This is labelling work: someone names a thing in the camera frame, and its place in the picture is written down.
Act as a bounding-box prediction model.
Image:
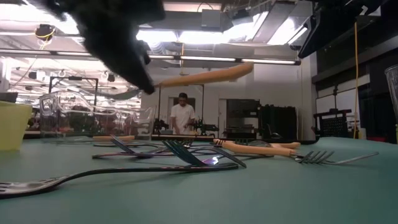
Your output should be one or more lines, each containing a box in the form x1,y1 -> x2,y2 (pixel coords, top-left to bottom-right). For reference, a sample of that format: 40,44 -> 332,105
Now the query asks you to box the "black metal fork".
91,151 -> 134,159

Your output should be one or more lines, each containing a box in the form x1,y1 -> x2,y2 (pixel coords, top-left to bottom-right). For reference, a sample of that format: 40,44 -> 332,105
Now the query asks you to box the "black gantry frame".
157,82 -> 205,135
49,75 -> 100,108

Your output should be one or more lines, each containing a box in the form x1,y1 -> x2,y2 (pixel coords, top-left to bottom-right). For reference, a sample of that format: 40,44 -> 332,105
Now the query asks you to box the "whiteboard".
315,88 -> 358,128

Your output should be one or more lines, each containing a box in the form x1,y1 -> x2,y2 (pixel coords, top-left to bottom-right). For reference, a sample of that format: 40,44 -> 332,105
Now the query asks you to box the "black cord reel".
34,24 -> 57,43

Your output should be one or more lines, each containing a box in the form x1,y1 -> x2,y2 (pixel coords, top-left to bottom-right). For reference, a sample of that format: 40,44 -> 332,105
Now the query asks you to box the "black cabinet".
259,105 -> 298,141

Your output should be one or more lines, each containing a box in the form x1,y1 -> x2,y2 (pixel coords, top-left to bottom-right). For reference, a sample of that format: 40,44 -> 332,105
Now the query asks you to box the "long dark spoon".
0,162 -> 239,200

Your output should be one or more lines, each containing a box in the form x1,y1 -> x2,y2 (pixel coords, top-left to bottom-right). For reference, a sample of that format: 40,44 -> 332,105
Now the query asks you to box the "dark shelf unit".
225,98 -> 261,139

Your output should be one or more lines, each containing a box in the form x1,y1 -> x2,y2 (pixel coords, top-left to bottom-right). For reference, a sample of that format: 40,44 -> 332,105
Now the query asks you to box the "grey ventilation box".
200,8 -> 223,29

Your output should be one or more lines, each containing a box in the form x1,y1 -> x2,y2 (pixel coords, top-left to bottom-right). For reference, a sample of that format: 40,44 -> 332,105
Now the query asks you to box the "long ceiling light bar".
0,48 -> 302,66

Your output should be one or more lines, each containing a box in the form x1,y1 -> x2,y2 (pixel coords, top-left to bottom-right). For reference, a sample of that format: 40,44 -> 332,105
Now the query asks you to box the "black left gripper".
43,0 -> 166,96

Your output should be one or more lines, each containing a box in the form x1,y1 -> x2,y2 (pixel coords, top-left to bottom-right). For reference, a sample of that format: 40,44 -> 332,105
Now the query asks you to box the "iridescent rainbow fork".
161,139 -> 275,169
93,142 -> 167,149
109,134 -> 187,158

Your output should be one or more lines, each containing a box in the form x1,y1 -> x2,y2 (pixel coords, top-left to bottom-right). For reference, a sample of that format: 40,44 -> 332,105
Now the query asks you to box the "wooden-handled fork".
222,140 -> 379,165
269,141 -> 336,165
213,138 -> 271,147
154,62 -> 254,89
92,135 -> 135,141

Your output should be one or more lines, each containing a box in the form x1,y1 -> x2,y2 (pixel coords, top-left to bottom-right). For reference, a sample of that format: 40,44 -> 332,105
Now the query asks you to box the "green table mat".
0,136 -> 398,224

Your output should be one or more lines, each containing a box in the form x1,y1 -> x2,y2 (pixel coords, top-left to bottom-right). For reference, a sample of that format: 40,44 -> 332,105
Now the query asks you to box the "black pegboard cart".
312,108 -> 354,139

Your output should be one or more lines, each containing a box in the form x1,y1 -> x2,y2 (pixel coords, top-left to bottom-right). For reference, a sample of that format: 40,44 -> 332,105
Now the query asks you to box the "yellow plastic bin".
0,100 -> 34,152

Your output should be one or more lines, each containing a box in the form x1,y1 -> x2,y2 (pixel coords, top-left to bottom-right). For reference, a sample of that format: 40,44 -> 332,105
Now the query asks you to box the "person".
170,92 -> 197,135

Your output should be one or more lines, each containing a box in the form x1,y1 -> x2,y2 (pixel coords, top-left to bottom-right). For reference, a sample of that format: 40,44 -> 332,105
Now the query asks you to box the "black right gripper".
297,0 -> 398,60

